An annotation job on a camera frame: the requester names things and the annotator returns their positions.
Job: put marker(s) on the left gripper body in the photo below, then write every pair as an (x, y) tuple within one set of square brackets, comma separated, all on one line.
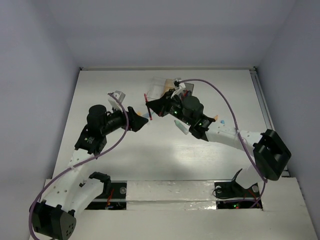
[(118, 119)]

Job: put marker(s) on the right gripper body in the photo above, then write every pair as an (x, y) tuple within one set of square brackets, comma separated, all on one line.
[(175, 108)]

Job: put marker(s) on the red patterned pen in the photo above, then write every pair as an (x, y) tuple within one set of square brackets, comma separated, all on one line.
[(148, 109)]

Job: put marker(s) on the green glue tube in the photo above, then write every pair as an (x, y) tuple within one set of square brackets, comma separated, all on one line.
[(181, 127)]

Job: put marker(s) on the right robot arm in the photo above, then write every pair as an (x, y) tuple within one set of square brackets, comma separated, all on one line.
[(250, 142)]

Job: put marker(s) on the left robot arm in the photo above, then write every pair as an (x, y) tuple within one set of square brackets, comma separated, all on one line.
[(55, 213)]

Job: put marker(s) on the dark grey plastic container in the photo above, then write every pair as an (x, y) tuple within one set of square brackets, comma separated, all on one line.
[(188, 87)]

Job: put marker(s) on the clear plastic container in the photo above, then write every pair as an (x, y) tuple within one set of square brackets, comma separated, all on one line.
[(156, 89)]

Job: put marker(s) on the orange plastic container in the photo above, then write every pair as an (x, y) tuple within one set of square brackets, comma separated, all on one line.
[(169, 84)]

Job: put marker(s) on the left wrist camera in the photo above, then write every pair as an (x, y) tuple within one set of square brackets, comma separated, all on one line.
[(119, 95)]

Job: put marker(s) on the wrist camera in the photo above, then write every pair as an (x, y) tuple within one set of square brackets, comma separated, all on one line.
[(119, 95), (179, 87)]

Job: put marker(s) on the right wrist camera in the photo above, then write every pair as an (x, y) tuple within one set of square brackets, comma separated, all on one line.
[(179, 87)]

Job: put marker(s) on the aluminium rail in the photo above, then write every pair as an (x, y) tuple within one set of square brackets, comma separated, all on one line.
[(270, 120)]

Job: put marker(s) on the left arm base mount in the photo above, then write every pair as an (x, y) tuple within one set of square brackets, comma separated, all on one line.
[(116, 200)]

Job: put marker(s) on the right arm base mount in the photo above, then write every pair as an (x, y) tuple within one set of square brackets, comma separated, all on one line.
[(230, 195)]

